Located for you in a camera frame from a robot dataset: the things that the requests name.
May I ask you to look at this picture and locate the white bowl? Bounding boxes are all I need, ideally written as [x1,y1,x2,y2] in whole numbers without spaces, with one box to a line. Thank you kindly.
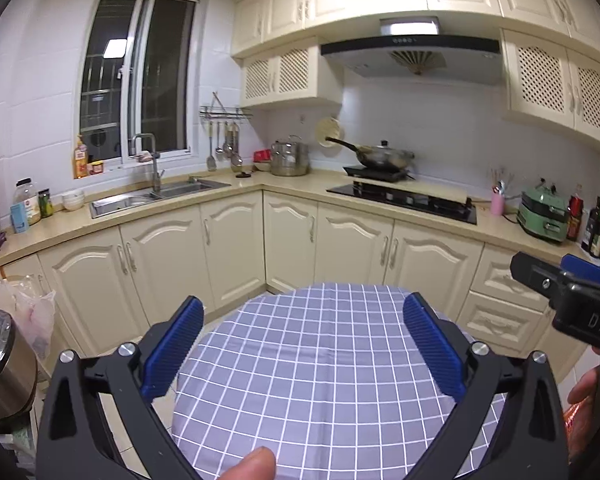
[61,190,85,211]

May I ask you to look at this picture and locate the blue small box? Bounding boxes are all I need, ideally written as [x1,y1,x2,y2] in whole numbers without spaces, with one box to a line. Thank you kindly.
[10,202,29,233]

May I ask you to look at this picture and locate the right hand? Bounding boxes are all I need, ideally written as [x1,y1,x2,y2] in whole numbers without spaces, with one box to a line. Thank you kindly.
[568,367,598,405]

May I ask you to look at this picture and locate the cream upper cabinets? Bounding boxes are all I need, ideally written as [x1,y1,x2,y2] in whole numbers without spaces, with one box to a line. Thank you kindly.
[232,0,600,148]

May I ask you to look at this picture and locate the green electric cooker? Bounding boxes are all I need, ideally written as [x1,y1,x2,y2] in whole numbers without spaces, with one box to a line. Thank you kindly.
[517,178,568,244]

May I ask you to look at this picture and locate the kitchen window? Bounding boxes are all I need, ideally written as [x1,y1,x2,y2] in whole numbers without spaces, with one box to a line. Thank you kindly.
[79,0,197,164]

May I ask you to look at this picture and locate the hanging white plastic bag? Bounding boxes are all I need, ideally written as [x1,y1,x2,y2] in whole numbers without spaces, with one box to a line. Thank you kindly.
[0,275,56,361]

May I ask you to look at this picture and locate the steel sink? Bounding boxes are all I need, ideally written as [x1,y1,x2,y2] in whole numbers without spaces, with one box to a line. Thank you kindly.
[90,178,228,219]

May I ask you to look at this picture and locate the black range hood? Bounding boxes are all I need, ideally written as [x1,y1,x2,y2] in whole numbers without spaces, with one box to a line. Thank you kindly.
[321,18,503,86]

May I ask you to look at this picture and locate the clear plastic jar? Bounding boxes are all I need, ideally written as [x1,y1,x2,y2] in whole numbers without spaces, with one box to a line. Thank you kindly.
[14,178,42,226]

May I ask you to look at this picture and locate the steel rice cooker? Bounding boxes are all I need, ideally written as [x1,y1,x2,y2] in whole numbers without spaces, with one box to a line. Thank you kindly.
[0,309,38,422]

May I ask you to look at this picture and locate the steel faucet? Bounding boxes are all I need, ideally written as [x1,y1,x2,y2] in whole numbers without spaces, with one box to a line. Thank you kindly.
[130,132,166,196]

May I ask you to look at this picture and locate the hanging utensil rack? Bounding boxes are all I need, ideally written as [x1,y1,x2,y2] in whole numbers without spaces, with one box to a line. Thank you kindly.
[199,91,252,176]

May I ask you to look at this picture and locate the orange rice bag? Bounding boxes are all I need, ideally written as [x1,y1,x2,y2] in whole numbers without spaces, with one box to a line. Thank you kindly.
[564,396,593,462]

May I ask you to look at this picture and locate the steel stock pot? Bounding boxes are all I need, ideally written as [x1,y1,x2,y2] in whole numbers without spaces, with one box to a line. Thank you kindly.
[270,134,310,177]

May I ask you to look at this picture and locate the cream cabinets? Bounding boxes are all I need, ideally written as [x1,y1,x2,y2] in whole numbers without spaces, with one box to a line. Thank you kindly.
[232,0,600,148]
[0,191,588,380]

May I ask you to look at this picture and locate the black gas hob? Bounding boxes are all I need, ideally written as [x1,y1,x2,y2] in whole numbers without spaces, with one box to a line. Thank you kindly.
[326,181,477,226]

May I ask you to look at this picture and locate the red label sauce bottle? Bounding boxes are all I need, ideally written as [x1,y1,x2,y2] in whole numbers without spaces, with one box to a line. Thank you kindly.
[567,184,583,242]

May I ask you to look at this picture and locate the orange detergent bottle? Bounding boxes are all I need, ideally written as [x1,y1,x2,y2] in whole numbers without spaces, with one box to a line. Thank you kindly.
[73,136,90,179]

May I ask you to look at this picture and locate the purple checked tablecloth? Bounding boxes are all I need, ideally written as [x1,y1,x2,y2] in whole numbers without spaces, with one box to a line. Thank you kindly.
[171,282,508,480]

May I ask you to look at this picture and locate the left hand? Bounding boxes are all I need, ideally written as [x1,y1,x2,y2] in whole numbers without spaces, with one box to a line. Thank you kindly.
[219,446,276,480]

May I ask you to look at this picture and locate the pink utensil cup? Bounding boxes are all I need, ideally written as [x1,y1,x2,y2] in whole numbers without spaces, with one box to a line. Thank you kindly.
[490,191,506,217]

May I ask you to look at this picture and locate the black portable induction cooker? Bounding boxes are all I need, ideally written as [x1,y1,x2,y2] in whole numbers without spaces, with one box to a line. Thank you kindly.
[343,166,414,183]

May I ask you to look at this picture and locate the cream lower cabinets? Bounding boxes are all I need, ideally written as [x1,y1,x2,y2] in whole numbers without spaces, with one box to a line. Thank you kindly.
[0,191,588,380]

